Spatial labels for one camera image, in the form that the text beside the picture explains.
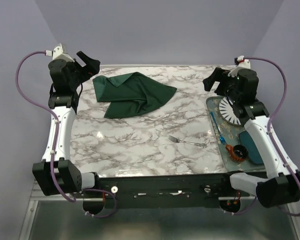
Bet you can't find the dark green cloth napkin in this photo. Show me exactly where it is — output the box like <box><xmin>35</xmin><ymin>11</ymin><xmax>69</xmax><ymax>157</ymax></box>
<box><xmin>92</xmin><ymin>72</ymin><xmax>177</xmax><ymax>119</ymax></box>

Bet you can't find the white blue striped plate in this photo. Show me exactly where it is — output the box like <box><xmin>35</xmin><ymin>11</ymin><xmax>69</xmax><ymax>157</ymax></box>
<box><xmin>218</xmin><ymin>97</ymin><xmax>242</xmax><ymax>126</ymax></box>

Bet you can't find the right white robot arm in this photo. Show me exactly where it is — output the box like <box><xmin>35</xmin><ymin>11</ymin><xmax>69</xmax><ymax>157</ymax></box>
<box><xmin>203</xmin><ymin>67</ymin><xmax>300</xmax><ymax>208</ymax></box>

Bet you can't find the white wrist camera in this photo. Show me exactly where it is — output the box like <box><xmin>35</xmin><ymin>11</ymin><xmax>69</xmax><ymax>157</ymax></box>
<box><xmin>52</xmin><ymin>43</ymin><xmax>75</xmax><ymax>62</ymax></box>
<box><xmin>232</xmin><ymin>55</ymin><xmax>251</xmax><ymax>77</ymax></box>

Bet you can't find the silver metal fork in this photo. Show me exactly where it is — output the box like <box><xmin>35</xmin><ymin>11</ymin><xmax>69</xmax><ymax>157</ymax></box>
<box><xmin>168</xmin><ymin>135</ymin><xmax>207</xmax><ymax>148</ymax></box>

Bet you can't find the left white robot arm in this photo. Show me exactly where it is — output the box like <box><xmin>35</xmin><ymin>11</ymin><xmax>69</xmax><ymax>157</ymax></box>
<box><xmin>32</xmin><ymin>51</ymin><xmax>101</xmax><ymax>196</ymax></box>

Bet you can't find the teal oval dish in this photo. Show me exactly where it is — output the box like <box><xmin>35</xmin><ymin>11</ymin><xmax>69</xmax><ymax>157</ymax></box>
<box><xmin>238</xmin><ymin>131</ymin><xmax>264</xmax><ymax>165</ymax></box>

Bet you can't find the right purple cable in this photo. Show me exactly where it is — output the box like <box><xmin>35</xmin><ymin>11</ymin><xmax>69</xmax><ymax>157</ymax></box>
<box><xmin>223</xmin><ymin>57</ymin><xmax>300</xmax><ymax>217</ymax></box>

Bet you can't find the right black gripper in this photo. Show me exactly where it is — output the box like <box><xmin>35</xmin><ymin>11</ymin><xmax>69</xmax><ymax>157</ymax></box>
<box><xmin>203</xmin><ymin>66</ymin><xmax>241</xmax><ymax>104</ymax></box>

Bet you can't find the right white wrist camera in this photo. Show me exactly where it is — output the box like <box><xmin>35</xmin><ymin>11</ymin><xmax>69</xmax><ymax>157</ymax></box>
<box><xmin>232</xmin><ymin>55</ymin><xmax>251</xmax><ymax>77</ymax></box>

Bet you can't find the blue plastic utensil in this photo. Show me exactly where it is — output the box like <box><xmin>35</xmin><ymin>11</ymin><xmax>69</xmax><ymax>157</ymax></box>
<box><xmin>210</xmin><ymin>111</ymin><xmax>227</xmax><ymax>145</ymax></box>

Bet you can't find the green patterned serving tray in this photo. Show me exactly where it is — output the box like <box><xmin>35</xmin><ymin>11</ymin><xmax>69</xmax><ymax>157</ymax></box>
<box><xmin>206</xmin><ymin>96</ymin><xmax>265</xmax><ymax>172</ymax></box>

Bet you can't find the orange black mug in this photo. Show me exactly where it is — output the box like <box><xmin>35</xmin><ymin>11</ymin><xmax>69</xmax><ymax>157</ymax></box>
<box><xmin>225</xmin><ymin>144</ymin><xmax>248</xmax><ymax>163</ymax></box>

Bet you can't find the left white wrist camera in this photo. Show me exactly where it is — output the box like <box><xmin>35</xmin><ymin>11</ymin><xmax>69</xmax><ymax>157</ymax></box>
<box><xmin>52</xmin><ymin>43</ymin><xmax>75</xmax><ymax>62</ymax></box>

